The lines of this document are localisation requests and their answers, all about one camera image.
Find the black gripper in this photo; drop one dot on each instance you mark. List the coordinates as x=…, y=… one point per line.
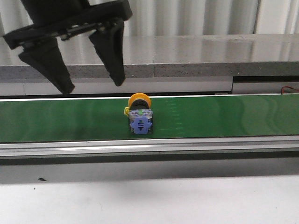
x=68, y=18

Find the yellow push button switch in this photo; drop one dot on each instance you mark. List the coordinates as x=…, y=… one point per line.
x=139, y=114

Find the grey speckled stone counter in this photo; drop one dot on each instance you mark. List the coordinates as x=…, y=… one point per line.
x=221, y=64

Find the white pleated curtain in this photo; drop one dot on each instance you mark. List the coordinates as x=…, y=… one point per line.
x=212, y=17

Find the green conveyor belt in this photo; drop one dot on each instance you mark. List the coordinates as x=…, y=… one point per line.
x=36, y=120

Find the aluminium conveyor frame rail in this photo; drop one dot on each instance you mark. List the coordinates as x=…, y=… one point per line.
x=254, y=144

